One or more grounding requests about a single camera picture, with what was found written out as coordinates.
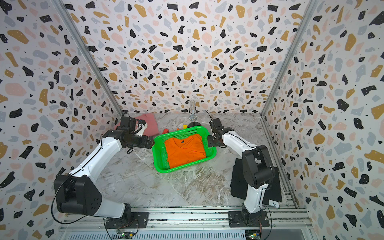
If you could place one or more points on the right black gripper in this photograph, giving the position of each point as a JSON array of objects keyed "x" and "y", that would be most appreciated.
[{"x": 209, "y": 140}]

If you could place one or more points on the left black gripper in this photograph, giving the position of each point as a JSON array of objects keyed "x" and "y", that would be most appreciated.
[{"x": 147, "y": 144}]

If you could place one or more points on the green plastic basket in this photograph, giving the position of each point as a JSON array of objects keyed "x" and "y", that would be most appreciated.
[{"x": 160, "y": 154}]

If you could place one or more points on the orange t-shirt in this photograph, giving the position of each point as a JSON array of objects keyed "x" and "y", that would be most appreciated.
[{"x": 184, "y": 151}]

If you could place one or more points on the black t-shirt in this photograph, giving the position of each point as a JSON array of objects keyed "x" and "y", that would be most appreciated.
[{"x": 239, "y": 185}]

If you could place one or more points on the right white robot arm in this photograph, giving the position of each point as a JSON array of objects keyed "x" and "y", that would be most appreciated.
[{"x": 258, "y": 169}]

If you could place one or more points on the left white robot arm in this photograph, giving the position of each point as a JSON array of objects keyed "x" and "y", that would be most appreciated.
[{"x": 77, "y": 193}]

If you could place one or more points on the pink folded t-shirt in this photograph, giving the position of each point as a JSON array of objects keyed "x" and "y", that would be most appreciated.
[{"x": 152, "y": 128}]

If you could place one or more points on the black stand with clear tube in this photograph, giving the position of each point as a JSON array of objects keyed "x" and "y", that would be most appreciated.
[{"x": 193, "y": 115}]

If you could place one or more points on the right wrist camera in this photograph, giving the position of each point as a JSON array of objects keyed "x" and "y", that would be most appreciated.
[{"x": 216, "y": 125}]

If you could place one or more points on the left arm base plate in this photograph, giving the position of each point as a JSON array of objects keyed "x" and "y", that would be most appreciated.
[{"x": 132, "y": 220}]

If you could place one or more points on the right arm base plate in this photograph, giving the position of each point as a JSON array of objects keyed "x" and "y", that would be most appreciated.
[{"x": 239, "y": 219}]

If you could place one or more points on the aluminium rail frame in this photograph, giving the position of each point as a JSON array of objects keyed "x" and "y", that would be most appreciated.
[{"x": 193, "y": 223}]

